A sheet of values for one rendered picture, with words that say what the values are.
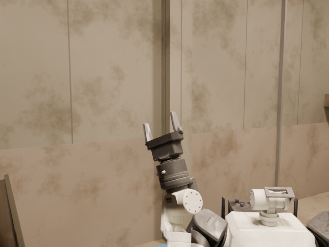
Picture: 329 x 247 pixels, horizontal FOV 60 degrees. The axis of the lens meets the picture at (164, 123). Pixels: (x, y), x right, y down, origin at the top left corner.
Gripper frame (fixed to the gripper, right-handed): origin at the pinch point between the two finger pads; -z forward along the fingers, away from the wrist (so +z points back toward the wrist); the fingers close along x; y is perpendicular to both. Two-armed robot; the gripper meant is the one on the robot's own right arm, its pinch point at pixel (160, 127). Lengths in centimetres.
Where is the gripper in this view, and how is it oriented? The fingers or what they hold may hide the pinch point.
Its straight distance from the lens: 86.6
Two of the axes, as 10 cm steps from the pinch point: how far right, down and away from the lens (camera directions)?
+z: 2.5, 9.4, -2.1
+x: 7.9, -3.3, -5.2
